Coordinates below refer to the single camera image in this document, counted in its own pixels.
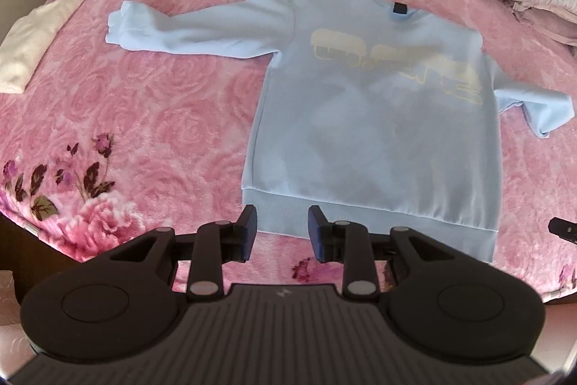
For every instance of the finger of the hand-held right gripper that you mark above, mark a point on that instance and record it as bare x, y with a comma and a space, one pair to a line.
563, 229

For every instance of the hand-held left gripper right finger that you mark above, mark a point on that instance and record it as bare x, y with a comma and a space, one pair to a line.
315, 234

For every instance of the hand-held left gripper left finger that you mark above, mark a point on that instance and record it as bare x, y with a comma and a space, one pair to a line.
249, 231

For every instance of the light blue sweatshirt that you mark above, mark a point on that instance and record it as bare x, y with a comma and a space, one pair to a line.
360, 119

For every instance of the pink floral blanket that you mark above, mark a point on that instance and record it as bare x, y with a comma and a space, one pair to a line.
135, 96

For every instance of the pale pink cloth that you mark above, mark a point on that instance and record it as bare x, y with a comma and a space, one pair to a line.
550, 24

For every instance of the folded cream cloth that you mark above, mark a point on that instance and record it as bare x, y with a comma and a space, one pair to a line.
27, 42

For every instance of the dark wooden bed frame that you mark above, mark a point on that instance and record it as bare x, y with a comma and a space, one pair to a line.
18, 243

